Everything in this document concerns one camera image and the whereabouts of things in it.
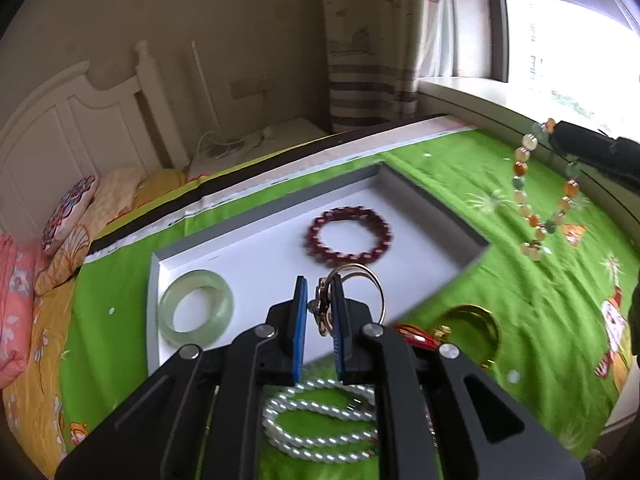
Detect green cartoon cloth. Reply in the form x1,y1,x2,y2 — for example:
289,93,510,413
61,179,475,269
55,117,639,479

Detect white upright lamp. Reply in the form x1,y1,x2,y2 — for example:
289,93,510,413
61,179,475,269
190,39,222,146

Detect gold interlocked ring bangle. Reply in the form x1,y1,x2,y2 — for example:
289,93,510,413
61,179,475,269
309,262,386,337

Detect grey jewelry tray box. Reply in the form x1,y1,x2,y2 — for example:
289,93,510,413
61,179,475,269
146,162,490,372

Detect green jade bangle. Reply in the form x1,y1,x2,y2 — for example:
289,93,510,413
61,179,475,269
157,270,234,348

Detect multicolour agate bead bracelet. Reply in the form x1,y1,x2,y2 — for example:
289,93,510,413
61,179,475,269
512,117,582,262

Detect beige striped curtain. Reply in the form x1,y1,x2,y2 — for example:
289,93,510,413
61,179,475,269
323,0,491,132

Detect patterned round cushion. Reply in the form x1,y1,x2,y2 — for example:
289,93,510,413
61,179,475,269
41,174,99,256

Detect yellow floral bedsheet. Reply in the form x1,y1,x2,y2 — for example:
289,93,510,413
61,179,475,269
1,169,186,479

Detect window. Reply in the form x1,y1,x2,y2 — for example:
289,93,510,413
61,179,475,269
489,0,639,136

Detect white nightstand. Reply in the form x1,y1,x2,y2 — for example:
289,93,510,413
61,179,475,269
188,118,328,180

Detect white pearl necklace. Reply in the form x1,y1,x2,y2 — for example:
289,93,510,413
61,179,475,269
260,378,380,463

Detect dark red bead bracelet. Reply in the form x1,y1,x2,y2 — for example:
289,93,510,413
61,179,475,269
305,206,395,267

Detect white bed headboard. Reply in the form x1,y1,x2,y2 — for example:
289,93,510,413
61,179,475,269
1,40,190,244

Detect wall socket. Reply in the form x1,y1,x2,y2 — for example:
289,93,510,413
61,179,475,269
229,74,269,100

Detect pink folded quilt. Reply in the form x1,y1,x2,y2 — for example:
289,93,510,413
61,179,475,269
0,234,46,389

